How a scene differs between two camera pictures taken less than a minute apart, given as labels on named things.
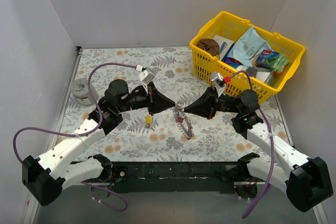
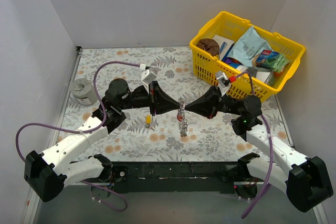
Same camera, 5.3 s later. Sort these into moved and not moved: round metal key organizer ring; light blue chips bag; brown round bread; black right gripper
Moved: round metal key organizer ring
Not moved: light blue chips bag; black right gripper; brown round bread
